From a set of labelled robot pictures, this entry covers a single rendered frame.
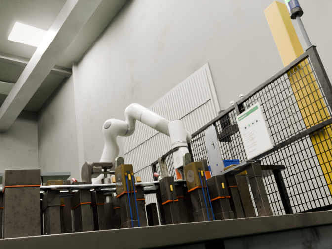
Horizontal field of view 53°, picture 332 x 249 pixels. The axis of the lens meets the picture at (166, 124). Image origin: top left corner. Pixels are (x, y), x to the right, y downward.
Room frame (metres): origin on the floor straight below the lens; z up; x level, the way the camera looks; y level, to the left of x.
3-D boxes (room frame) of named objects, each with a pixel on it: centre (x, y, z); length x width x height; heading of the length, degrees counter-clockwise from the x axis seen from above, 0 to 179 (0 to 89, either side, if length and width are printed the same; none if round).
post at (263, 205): (1.53, -0.36, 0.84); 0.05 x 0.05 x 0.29; 34
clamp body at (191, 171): (1.55, -0.10, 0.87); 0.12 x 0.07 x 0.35; 34
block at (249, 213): (1.81, -0.32, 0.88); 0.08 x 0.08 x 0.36; 34
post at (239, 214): (1.68, -0.26, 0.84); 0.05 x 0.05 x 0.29; 34
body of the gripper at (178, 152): (1.72, -0.05, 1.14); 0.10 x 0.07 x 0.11; 34
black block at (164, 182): (1.50, 0.04, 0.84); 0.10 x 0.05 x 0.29; 34
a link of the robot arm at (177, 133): (1.73, -0.05, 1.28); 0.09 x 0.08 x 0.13; 151
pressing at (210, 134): (1.90, -0.25, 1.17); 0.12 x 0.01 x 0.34; 34
